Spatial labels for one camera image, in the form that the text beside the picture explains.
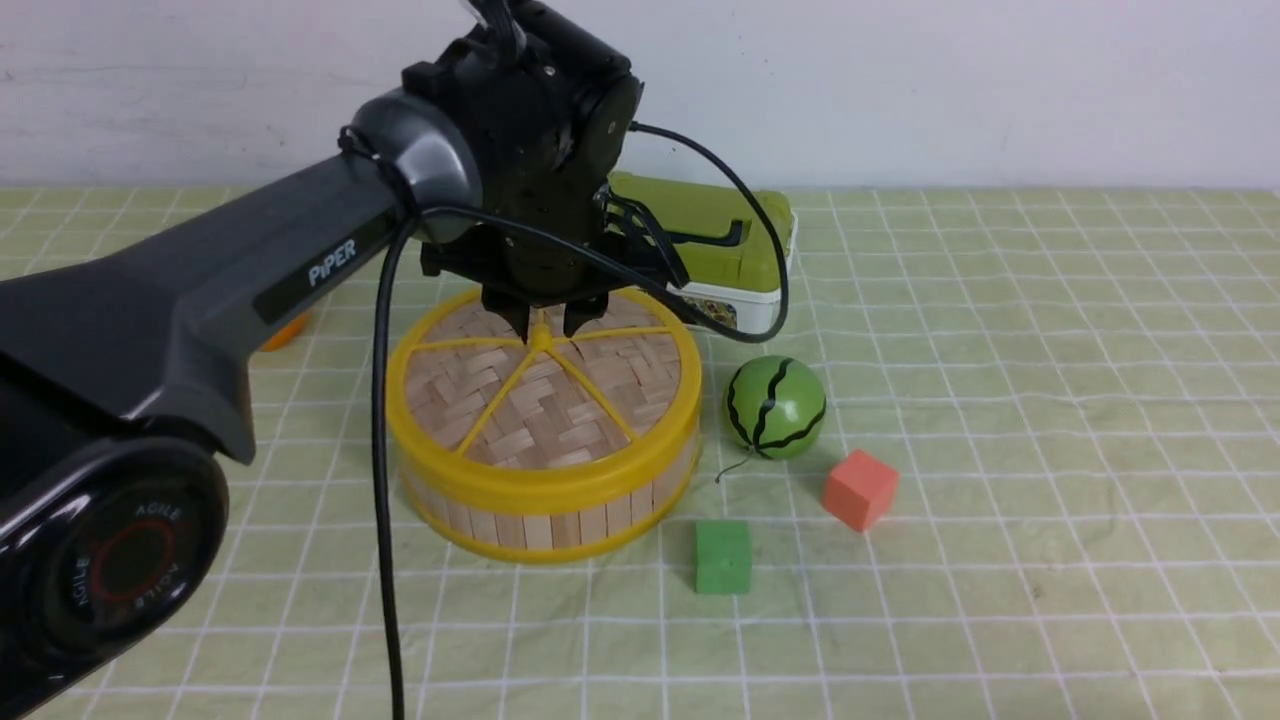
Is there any green lidded storage box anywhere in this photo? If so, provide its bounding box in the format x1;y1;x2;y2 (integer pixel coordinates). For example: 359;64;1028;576
611;172;782;334

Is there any yellow woven steamer lid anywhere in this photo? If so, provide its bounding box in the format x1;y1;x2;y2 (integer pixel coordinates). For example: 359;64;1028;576
387;290;703;516

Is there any green foam cube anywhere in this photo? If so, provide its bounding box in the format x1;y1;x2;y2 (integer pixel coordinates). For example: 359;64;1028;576
694;519;754;596

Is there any toy watermelon ball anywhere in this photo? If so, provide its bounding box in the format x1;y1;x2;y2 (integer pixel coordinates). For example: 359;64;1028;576
718;354;828;460

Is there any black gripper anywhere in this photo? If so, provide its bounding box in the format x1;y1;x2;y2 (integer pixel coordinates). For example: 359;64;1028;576
402;1;689;343

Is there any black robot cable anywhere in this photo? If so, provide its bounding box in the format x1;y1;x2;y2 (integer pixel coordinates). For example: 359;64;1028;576
337;120;791;720

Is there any green checkered tablecloth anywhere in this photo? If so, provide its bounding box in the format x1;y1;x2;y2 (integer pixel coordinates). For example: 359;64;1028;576
0;186;1280;720

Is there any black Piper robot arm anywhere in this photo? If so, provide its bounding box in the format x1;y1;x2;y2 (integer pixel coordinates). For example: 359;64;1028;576
1;1;687;719

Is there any orange toy pear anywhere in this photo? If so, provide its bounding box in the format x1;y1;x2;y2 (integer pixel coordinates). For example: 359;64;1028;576
259;313;310;354

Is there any orange foam cube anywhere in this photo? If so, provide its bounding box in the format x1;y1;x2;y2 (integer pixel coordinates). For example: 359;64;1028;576
820;448;900;534

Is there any bamboo steamer basket base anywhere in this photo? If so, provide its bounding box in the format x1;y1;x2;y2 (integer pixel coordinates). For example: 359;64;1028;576
399;436;703;565

